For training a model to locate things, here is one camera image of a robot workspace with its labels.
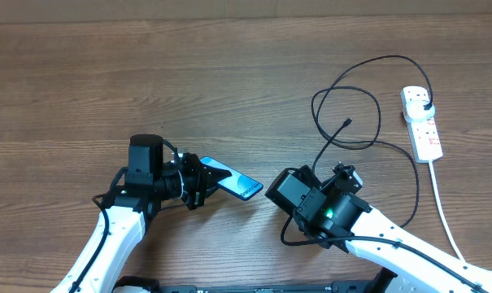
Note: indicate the white charger plug adapter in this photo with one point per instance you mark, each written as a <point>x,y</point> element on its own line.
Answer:
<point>415,111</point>

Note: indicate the white power strip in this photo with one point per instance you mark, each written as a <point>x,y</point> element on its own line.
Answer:
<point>424,136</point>

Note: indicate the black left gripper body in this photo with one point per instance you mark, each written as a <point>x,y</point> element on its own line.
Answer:
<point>193,183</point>

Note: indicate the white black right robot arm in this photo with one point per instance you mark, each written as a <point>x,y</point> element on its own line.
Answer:
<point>329,213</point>

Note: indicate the blue screen smartphone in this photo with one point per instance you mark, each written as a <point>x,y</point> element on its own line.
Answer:
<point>238,184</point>

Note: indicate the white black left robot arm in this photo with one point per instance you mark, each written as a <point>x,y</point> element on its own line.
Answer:
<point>132,202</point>

